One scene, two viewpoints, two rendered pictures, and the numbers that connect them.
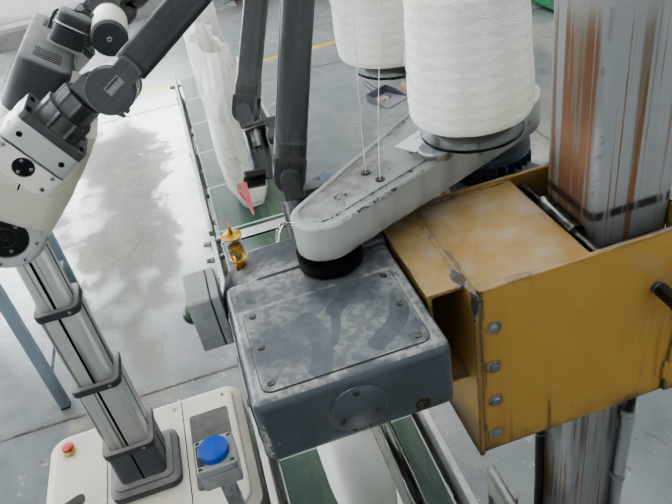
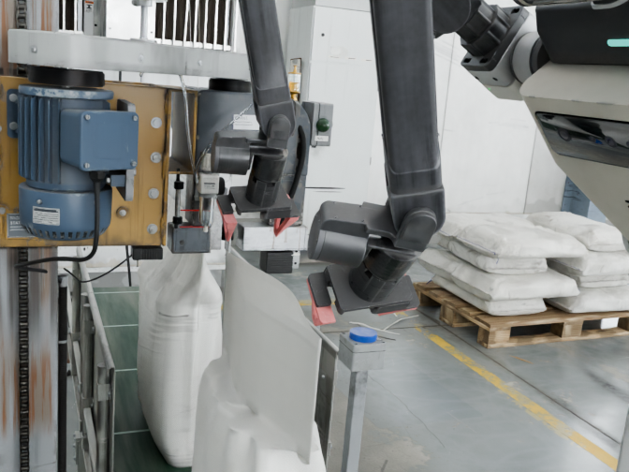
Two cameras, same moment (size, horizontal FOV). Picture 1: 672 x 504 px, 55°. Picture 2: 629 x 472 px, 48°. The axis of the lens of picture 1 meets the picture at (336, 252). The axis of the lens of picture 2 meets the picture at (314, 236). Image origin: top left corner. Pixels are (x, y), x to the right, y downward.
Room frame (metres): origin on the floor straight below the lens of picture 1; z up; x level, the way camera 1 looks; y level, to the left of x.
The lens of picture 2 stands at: (2.25, -0.14, 1.38)
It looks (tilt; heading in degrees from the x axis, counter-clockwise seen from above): 13 degrees down; 167
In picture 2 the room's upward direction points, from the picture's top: 5 degrees clockwise
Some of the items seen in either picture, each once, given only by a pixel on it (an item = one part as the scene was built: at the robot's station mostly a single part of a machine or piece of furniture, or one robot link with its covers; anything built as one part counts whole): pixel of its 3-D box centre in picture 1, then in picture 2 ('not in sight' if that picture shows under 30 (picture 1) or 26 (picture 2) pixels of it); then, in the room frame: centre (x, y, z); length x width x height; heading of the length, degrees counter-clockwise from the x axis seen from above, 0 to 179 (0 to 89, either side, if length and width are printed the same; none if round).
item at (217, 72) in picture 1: (229, 115); not in sight; (2.77, 0.35, 0.74); 0.47 x 0.22 x 0.72; 8
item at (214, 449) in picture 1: (214, 451); (362, 336); (0.85, 0.31, 0.84); 0.06 x 0.06 x 0.02
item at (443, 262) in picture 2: not in sight; (475, 262); (-1.79, 1.86, 0.32); 0.67 x 0.42 x 0.14; 103
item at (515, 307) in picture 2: not in sight; (486, 289); (-1.58, 1.85, 0.20); 0.66 x 0.44 x 0.12; 10
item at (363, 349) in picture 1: (334, 364); (234, 147); (0.65, 0.03, 1.21); 0.30 x 0.25 x 0.30; 10
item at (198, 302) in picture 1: (208, 309); (315, 123); (0.73, 0.20, 1.29); 0.08 x 0.05 x 0.09; 10
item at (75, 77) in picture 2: not in sight; (66, 78); (0.98, -0.29, 1.35); 0.12 x 0.12 x 0.04
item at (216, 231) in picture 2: not in sight; (214, 219); (0.78, -0.01, 1.08); 0.03 x 0.01 x 0.13; 100
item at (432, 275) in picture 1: (418, 290); (172, 126); (0.72, -0.11, 1.26); 0.22 x 0.05 x 0.16; 10
